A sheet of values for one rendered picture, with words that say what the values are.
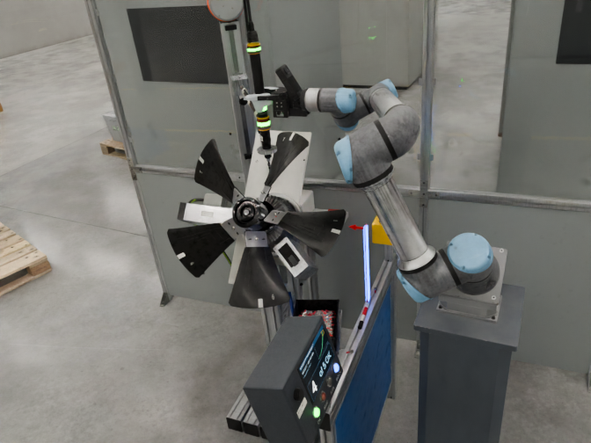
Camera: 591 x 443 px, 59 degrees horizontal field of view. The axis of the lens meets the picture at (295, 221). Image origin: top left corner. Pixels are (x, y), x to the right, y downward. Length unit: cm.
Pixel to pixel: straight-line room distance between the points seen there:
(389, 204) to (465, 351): 58
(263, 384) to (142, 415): 183
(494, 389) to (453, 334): 24
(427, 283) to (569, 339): 152
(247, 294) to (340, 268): 106
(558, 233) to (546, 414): 88
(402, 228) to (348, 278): 149
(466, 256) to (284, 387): 63
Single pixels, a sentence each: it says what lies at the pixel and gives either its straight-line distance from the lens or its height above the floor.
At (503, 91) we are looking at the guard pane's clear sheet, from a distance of 235.
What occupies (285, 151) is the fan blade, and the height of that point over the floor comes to 139.
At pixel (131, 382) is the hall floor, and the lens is 319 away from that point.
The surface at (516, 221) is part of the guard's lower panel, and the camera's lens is 256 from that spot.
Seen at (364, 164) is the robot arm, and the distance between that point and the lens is 136.
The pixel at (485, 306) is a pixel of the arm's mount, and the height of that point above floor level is 105.
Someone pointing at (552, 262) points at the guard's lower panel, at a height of 68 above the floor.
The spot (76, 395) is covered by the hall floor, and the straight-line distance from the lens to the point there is 327.
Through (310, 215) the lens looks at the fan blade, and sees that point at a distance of 195.
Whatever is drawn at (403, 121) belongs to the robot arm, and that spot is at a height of 167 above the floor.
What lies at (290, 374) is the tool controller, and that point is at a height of 125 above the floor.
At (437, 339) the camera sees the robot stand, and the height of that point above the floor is 95.
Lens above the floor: 212
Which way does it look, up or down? 29 degrees down
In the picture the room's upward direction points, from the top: 6 degrees counter-clockwise
